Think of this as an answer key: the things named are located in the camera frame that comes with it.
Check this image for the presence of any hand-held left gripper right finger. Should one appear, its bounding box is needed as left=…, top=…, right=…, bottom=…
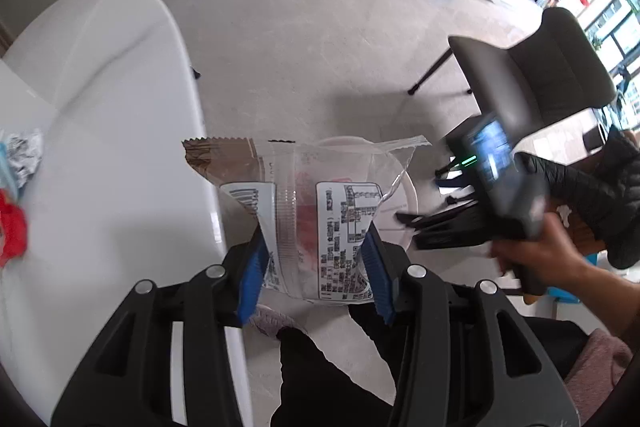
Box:
left=362, top=227, right=578, bottom=427

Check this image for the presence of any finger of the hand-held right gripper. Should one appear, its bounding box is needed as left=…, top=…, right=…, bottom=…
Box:
left=395, top=198, right=483, bottom=229
left=414, top=219, right=496, bottom=253

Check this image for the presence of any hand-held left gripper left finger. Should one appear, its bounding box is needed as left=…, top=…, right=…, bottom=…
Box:
left=50, top=227, right=271, bottom=427

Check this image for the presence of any white round trash bin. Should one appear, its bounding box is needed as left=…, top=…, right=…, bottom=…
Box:
left=309, top=135, right=419, bottom=254

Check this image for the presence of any clear packet with white label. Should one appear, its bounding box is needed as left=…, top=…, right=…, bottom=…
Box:
left=182, top=134, right=432, bottom=306

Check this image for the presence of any person's right forearm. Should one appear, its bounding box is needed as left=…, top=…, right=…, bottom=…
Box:
left=574, top=256, right=640, bottom=344

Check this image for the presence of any person's right hand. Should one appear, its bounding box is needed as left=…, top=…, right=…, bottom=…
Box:
left=487, top=212, right=592, bottom=294

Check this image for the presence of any person's grey shoe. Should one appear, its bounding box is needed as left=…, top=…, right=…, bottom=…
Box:
left=247, top=304, right=309, bottom=341

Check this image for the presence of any person's black trouser leg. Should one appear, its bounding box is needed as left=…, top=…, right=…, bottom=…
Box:
left=270, top=299, right=401, bottom=427

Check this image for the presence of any dark grey chair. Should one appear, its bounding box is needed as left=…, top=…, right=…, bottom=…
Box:
left=406, top=6, right=619, bottom=128

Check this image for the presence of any pink fleece clothing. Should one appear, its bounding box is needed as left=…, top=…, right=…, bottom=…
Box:
left=564, top=328, right=635, bottom=427

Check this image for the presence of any red crumpled plastic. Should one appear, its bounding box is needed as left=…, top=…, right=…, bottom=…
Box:
left=0, top=188, right=29, bottom=269

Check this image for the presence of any silver crumpled wrapper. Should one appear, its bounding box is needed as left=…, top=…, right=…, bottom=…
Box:
left=2, top=130, right=45, bottom=188

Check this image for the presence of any blue face mask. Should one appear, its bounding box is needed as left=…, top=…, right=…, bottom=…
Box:
left=0, top=141, right=22, bottom=204

